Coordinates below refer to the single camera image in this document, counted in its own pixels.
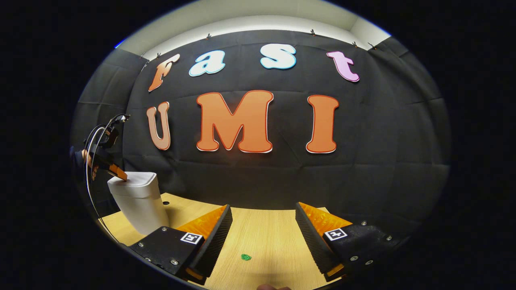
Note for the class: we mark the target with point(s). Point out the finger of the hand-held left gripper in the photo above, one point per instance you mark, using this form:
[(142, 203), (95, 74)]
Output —
[(117, 172)]

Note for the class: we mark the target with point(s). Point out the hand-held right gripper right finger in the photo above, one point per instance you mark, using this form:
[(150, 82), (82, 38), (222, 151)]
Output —
[(312, 241)]

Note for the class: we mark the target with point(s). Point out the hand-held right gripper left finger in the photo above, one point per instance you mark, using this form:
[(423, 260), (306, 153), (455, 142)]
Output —
[(213, 241)]

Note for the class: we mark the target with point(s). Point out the small green paper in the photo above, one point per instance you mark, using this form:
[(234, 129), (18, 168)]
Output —
[(246, 256)]

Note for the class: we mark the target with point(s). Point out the white desktop garbage bin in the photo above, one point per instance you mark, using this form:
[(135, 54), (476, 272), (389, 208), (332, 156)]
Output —
[(139, 201)]

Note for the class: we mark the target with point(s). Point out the wooden desktop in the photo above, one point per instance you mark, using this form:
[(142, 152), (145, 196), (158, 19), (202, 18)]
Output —
[(266, 237)]

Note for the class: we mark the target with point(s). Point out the black backdrop cloth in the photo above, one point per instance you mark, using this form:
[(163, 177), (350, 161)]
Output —
[(363, 169)]

